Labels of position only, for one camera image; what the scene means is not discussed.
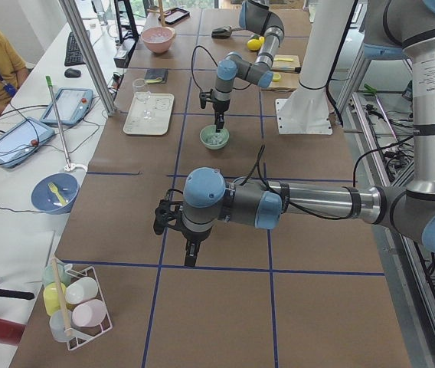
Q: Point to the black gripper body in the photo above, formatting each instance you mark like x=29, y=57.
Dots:
x=219, y=109
x=193, y=235

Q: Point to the pink plastic cup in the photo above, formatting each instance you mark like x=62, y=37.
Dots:
x=89, y=313

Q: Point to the black computer mouse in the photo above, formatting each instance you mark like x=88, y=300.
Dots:
x=72, y=73

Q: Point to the metal muddler black cap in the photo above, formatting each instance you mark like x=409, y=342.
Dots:
x=286, y=69

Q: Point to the clear grey plastic cup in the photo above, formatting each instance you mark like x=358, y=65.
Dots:
x=56, y=324

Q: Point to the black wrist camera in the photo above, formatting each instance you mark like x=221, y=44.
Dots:
x=168, y=215
x=205, y=97

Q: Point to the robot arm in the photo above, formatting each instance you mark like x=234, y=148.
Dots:
x=258, y=19
x=394, y=29

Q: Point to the far blue teach pendant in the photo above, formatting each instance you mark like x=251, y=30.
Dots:
x=73, y=104

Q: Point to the metal reacher stick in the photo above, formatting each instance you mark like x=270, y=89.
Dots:
x=70, y=166

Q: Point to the black keyboard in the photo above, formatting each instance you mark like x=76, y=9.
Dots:
x=73, y=54

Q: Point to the green plastic cup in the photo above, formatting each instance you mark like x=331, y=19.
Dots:
x=48, y=275

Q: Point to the near blue teach pendant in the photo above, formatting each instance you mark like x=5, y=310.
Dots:
x=22, y=140

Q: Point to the white plastic cup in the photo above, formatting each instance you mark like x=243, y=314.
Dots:
x=81, y=290

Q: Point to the yellow plastic fork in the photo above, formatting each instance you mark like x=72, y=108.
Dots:
x=55, y=190

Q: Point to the yellow lemon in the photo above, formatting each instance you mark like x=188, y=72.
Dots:
x=254, y=45

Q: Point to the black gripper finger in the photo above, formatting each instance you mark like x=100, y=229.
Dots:
x=219, y=121
x=191, y=253

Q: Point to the blue teach pendant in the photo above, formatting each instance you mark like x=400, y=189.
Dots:
x=22, y=140
x=73, y=104

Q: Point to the cream bear tray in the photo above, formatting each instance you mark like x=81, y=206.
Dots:
x=161, y=108

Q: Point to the white wire cup rack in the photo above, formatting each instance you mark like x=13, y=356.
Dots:
x=82, y=335

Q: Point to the blue bowl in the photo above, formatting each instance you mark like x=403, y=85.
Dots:
x=45, y=201

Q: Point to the aluminium frame post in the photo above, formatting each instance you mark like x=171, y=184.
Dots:
x=77, y=27

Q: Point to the clear wine glass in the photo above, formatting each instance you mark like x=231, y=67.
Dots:
x=142, y=94

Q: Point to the mint green bowl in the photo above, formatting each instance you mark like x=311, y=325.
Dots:
x=209, y=130

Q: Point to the wooden cutting board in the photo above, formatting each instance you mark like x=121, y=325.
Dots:
x=289, y=81

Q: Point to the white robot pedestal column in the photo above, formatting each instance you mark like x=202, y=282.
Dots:
x=306, y=111

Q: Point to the grey folded cloth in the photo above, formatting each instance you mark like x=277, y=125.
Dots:
x=156, y=76

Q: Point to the ice cubes in bowl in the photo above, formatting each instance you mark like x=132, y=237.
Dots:
x=214, y=139

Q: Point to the yellow plastic cup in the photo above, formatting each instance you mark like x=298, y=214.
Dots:
x=51, y=300

